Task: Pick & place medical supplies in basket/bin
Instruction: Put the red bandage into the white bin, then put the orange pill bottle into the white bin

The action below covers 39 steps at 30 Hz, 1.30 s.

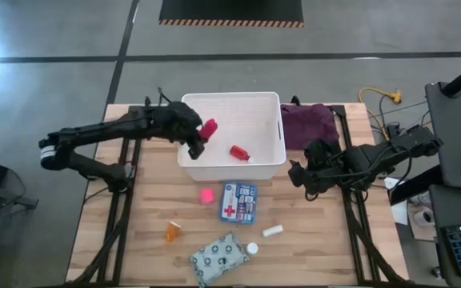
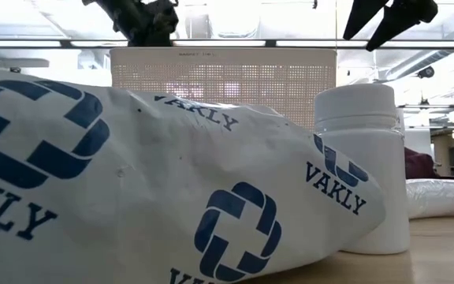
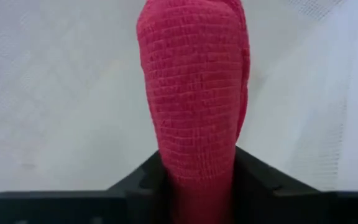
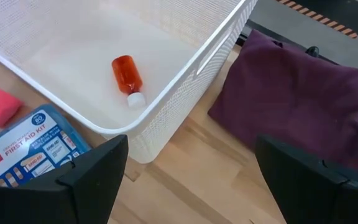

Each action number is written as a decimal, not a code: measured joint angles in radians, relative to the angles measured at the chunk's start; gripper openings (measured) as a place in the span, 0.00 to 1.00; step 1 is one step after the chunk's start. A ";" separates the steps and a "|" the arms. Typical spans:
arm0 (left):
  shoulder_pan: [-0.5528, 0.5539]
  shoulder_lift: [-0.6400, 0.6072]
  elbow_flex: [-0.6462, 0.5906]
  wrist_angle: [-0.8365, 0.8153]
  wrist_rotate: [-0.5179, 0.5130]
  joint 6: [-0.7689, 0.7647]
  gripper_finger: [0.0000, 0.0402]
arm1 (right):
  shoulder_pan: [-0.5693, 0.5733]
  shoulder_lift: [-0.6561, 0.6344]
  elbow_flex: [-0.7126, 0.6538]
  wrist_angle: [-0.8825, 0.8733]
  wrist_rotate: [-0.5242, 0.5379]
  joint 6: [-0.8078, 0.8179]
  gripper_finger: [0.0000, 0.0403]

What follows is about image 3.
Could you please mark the red cohesive bandage roll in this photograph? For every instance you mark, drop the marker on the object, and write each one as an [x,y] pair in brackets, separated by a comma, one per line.
[194,93]

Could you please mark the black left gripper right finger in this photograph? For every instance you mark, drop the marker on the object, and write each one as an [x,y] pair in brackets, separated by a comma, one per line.
[291,205]

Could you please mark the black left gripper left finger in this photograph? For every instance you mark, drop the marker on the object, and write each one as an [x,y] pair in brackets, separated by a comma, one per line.
[57,208]

